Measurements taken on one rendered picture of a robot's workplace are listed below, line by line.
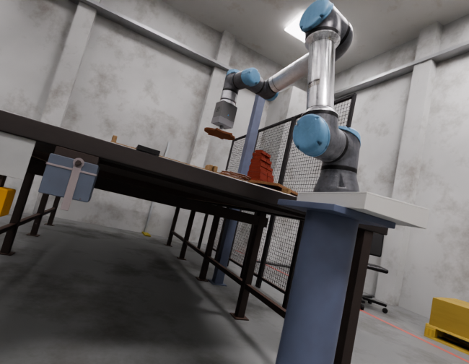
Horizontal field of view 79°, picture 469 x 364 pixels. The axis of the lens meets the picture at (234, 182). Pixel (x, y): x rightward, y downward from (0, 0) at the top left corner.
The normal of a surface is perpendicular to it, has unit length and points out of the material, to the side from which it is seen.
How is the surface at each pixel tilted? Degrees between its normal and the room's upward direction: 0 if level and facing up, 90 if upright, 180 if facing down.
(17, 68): 90
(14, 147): 90
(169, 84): 90
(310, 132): 100
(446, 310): 90
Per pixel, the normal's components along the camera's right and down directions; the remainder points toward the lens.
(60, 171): 0.40, -0.01
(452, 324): -0.74, -0.25
